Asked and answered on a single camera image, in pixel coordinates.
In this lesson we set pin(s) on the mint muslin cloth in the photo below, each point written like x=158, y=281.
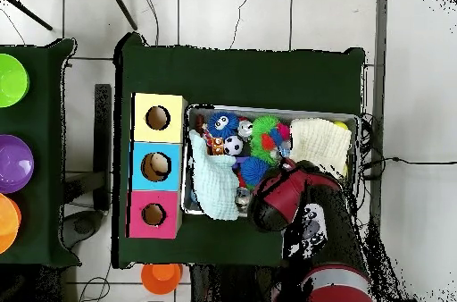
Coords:
x=214, y=180

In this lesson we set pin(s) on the clear plastic packet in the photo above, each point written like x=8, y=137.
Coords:
x=284, y=150

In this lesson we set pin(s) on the cream muslin cloth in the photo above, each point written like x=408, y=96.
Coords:
x=321, y=141

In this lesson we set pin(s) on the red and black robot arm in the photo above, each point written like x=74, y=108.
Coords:
x=282, y=194

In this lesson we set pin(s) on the wooden box with three holes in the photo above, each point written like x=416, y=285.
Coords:
x=139, y=209

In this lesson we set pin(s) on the black and white soccer ball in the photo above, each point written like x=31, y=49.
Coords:
x=234, y=145

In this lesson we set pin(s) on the blue spiky ball with eyes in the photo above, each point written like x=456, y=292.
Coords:
x=230, y=127

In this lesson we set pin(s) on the blue spiky rubber ball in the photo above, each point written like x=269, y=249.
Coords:
x=254, y=170

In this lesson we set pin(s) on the multicoloured spiky caterpillar toy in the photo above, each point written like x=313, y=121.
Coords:
x=264, y=144

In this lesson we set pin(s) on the green spiky rubber ball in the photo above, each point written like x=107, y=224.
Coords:
x=266, y=124

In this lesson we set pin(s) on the dark green tablecloth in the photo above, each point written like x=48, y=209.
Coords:
x=46, y=119
x=232, y=77

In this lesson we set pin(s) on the large yellow ball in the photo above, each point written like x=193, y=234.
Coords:
x=341, y=125

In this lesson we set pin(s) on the orange plastic cup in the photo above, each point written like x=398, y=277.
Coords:
x=160, y=278

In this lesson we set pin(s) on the grey round stand base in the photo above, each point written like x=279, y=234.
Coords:
x=84, y=225

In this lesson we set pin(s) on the black stand legs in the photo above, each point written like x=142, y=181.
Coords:
x=121, y=7

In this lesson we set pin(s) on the purple plastic bowl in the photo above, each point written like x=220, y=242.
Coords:
x=14, y=164

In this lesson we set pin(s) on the green plastic bowl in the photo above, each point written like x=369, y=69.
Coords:
x=12, y=80

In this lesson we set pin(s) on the orange plastic bowl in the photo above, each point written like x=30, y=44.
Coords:
x=7, y=223

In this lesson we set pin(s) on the black floor post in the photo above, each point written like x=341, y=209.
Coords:
x=103, y=137

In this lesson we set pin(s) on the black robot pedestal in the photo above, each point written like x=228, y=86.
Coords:
x=232, y=286

